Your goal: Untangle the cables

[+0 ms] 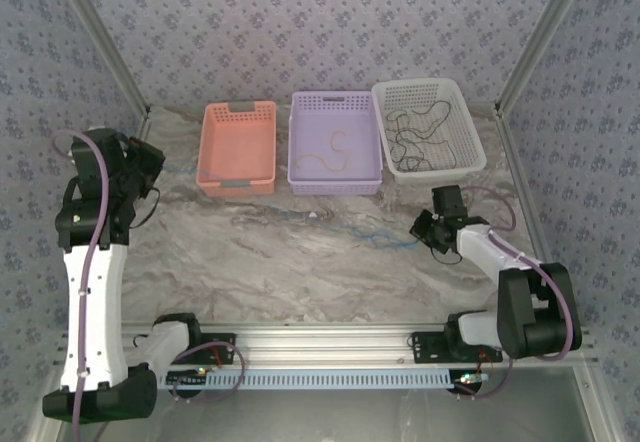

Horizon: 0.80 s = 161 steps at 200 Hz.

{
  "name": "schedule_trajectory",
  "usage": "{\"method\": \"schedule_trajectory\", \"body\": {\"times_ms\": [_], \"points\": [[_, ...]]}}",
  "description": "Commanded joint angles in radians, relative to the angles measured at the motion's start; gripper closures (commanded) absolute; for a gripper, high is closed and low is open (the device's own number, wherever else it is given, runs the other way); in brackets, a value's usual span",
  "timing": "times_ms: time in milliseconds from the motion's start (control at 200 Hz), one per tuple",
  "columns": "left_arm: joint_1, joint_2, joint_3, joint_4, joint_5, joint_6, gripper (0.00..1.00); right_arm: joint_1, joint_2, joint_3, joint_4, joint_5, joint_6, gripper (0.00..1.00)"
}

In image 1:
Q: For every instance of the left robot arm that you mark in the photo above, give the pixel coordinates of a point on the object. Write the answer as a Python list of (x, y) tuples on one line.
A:
[(107, 302)]

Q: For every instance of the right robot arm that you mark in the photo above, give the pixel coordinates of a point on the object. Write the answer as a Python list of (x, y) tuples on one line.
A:
[(480, 247)]

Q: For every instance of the white perforated plastic basket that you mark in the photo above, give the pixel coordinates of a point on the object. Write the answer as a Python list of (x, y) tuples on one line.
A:
[(470, 132)]

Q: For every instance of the pink perforated plastic basket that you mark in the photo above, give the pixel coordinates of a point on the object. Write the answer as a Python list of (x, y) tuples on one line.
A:
[(237, 142)]

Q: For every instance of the purple perforated plastic basket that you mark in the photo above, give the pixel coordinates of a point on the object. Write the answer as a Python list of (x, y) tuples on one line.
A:
[(320, 132)]

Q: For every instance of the small black controller board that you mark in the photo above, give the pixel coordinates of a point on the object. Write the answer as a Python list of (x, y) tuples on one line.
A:
[(187, 377), (470, 379)]

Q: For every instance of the aluminium frame post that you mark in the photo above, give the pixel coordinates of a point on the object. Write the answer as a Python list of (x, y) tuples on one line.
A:
[(545, 27), (100, 37)]

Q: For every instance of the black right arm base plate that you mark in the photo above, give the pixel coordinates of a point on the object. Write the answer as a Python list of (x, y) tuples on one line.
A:
[(425, 347)]

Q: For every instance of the aluminium front rail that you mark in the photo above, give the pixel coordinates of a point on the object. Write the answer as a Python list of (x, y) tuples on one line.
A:
[(325, 344)]

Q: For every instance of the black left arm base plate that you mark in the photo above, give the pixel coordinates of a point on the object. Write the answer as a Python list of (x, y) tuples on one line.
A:
[(222, 344)]

